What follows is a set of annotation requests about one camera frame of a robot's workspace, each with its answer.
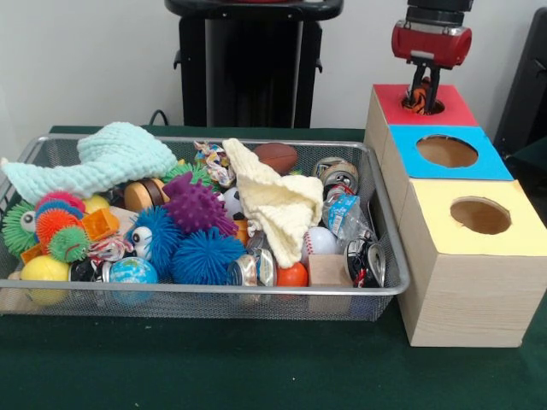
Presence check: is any black cable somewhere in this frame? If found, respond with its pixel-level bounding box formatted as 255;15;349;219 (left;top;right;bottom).
147;108;185;127

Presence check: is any orange ball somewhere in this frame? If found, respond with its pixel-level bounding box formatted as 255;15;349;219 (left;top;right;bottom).
275;261;309;288

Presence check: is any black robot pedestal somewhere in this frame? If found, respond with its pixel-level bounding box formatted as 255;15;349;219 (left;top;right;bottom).
164;0;350;128

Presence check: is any wooden box with three holes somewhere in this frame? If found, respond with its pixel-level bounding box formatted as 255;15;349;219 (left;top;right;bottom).
363;83;547;348

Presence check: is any brown toy football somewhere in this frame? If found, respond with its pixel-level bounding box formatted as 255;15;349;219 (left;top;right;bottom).
252;142;298;174

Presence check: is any globe print ball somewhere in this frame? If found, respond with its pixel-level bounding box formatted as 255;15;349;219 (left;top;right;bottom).
109;256;159;305

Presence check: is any purple spiky toy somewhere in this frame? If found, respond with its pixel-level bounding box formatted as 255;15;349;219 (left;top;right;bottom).
162;173;238;236

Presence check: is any wooden toy burger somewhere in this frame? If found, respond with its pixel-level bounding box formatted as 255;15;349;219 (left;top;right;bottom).
123;178;171;214

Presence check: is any shallow wire mesh bin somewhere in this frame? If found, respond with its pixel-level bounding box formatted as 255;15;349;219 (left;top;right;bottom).
0;133;411;322

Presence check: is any black upright panel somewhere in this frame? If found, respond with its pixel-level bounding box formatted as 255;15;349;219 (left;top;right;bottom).
493;6;547;149

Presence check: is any blue spiky toy with eyes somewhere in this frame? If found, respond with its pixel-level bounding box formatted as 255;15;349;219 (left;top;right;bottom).
127;207;185;274

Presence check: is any yellow ball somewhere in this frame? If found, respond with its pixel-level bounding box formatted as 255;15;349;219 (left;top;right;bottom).
20;255;72;307

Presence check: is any mint green knitted cloth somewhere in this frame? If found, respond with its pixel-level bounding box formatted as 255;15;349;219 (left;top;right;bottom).
0;121;179;202

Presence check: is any blue spiky ball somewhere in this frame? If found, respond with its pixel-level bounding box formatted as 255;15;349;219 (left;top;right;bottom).
170;237;248;286

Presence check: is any cream knitted cloth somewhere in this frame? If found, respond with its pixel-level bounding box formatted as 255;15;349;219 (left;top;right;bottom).
221;137;325;269

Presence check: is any dark green tablecloth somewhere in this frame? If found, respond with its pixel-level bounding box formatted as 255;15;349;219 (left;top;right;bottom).
503;136;547;193
0;124;547;410

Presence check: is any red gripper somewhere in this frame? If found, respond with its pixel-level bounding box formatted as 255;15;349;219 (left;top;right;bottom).
391;19;473;113

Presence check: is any tiger plush toy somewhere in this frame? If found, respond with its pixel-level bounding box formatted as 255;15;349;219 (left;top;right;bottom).
403;75;431;116

